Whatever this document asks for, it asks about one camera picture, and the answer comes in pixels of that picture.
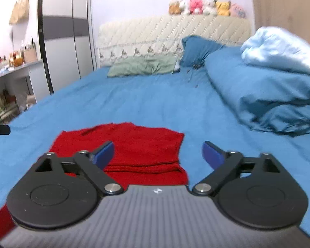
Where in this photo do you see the white desk shelf unit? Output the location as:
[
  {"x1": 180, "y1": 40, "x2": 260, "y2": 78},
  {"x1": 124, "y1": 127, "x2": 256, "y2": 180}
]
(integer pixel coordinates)
[{"x1": 0, "y1": 61, "x2": 51, "y2": 124}]

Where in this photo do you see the yellow plush toy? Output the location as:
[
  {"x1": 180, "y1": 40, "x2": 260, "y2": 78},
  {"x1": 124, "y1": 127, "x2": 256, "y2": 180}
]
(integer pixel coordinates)
[{"x1": 215, "y1": 0, "x2": 231, "y2": 16}]

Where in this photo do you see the brown plush toy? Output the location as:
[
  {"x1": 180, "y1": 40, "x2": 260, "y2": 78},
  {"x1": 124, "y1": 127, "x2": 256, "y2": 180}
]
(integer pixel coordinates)
[{"x1": 168, "y1": 1, "x2": 182, "y2": 15}]

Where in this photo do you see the blue rolled duvet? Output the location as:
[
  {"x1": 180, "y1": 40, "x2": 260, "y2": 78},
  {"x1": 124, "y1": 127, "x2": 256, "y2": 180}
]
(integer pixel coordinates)
[{"x1": 204, "y1": 47, "x2": 310, "y2": 136}]

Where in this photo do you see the green pillow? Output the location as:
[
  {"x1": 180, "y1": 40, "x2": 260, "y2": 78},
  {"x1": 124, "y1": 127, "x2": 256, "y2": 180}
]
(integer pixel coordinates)
[{"x1": 107, "y1": 55, "x2": 180, "y2": 78}]

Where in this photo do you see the red knit sweater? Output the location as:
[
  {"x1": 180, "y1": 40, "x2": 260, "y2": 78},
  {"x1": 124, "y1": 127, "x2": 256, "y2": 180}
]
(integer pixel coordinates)
[{"x1": 0, "y1": 123, "x2": 188, "y2": 239}]

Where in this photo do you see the dark blue pillow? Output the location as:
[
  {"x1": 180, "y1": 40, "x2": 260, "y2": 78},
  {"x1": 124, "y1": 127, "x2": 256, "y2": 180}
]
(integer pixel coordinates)
[{"x1": 180, "y1": 35, "x2": 225, "y2": 68}]

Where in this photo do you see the light pink plush toy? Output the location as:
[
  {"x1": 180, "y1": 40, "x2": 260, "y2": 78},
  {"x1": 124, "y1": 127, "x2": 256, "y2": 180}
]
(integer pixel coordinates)
[{"x1": 229, "y1": 3, "x2": 246, "y2": 19}]

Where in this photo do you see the light blue blanket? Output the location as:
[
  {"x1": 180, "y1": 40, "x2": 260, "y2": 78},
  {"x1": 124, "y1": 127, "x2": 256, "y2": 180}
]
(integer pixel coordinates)
[{"x1": 240, "y1": 26, "x2": 310, "y2": 75}]

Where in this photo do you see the beige quilted headboard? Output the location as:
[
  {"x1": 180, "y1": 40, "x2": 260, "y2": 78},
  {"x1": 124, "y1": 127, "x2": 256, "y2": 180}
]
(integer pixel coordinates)
[{"x1": 96, "y1": 15, "x2": 251, "y2": 67}]

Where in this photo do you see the blue bed sheet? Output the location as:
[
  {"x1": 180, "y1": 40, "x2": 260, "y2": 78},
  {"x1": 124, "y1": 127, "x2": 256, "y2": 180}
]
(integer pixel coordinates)
[{"x1": 0, "y1": 68, "x2": 310, "y2": 234}]

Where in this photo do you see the white wardrobe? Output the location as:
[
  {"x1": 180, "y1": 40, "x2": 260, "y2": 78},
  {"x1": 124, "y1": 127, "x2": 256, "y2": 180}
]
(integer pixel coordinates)
[{"x1": 42, "y1": 0, "x2": 96, "y2": 92}]

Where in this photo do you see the hanging tote bag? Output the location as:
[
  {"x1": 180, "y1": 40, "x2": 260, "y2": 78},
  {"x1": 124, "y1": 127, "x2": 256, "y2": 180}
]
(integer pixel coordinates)
[{"x1": 9, "y1": 0, "x2": 30, "y2": 25}]

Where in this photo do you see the white plush toy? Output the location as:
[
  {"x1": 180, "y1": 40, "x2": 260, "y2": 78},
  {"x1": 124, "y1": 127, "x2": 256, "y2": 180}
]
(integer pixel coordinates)
[{"x1": 202, "y1": 0, "x2": 217, "y2": 16}]

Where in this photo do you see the black lamp pole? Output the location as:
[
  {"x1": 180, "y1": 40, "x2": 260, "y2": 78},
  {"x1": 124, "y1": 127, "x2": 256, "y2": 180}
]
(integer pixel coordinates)
[{"x1": 37, "y1": 0, "x2": 54, "y2": 95}]

